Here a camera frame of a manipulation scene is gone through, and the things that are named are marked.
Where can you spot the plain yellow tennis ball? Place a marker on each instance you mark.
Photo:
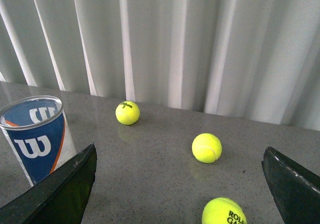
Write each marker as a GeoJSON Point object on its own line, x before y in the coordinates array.
{"type": "Point", "coordinates": [206, 148]}

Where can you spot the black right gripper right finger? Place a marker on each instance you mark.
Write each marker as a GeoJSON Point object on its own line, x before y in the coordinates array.
{"type": "Point", "coordinates": [295, 189]}

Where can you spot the clear Wilson tennis ball can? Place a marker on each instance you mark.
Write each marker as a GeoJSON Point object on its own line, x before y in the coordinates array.
{"type": "Point", "coordinates": [37, 130]}

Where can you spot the Roland Garros tennis ball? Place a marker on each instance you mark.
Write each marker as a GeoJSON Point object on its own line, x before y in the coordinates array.
{"type": "Point", "coordinates": [223, 211]}

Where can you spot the Wilson 3 tennis ball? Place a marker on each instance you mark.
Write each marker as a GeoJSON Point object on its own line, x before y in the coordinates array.
{"type": "Point", "coordinates": [127, 113]}

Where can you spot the white pleated curtain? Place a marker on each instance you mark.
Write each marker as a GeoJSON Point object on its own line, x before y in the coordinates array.
{"type": "Point", "coordinates": [255, 59]}

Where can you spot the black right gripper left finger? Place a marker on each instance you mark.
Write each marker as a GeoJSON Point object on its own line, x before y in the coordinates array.
{"type": "Point", "coordinates": [60, 198]}

